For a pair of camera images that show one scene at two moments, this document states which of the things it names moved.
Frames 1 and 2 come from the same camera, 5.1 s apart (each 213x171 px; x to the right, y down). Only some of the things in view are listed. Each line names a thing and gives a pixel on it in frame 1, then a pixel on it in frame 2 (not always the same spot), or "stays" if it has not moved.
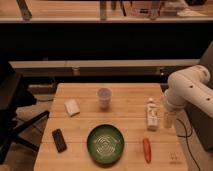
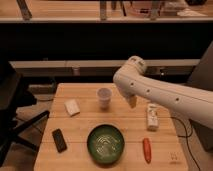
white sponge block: x=72 y=107 stays
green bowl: x=105 y=143 stays
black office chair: x=14 y=95 stays
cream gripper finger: x=170 y=119 to x=133 y=101
